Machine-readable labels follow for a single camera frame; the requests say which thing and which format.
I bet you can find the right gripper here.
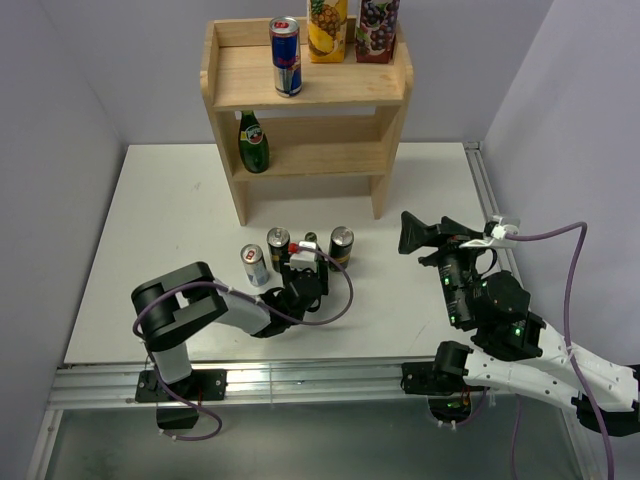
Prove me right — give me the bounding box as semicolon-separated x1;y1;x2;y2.
395;209;486;325

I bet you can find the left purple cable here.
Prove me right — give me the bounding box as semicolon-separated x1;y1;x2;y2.
131;247;354;441

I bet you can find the perrier lychee green bottle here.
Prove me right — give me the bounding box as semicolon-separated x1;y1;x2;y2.
238;110;270;174

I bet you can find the aluminium rail frame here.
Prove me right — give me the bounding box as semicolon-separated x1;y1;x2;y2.
28;143;604;479

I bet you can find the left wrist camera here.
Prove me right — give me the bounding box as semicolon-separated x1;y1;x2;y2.
288;241;318;272

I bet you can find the red bull can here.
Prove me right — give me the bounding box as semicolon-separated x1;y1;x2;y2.
269;16;302;97
240;244;269;287

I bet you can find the pineapple juice carton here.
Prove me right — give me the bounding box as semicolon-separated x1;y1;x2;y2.
307;0;348;63

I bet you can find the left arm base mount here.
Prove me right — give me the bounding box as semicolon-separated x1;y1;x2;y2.
134;368;229;435

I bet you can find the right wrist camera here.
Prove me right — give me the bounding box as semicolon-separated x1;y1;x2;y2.
460;214;520;250

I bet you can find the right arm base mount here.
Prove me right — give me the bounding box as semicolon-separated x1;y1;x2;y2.
400;361;489;431

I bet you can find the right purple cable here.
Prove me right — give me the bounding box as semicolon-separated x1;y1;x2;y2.
509;222;616;480

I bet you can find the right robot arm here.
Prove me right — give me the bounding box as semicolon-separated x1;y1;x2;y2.
398;212;639;437

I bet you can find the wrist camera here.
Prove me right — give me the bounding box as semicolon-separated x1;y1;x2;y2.
460;214;520;250
288;241;318;272

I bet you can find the grape juice carton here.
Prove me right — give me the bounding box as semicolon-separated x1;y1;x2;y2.
355;0;400;64

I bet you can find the green bottle yellow label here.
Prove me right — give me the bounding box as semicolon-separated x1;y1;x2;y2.
304;232;318;243

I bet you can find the wooden two-tier shelf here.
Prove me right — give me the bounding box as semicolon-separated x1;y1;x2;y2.
200;18;414;224

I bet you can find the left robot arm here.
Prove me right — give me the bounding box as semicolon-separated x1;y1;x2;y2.
131;248;329;399

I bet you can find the purple cable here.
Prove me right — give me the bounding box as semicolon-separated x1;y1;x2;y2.
509;222;616;480
131;247;354;441

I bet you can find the black yellow can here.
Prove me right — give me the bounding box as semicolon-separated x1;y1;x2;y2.
329;226;355;269
266;227;290;273

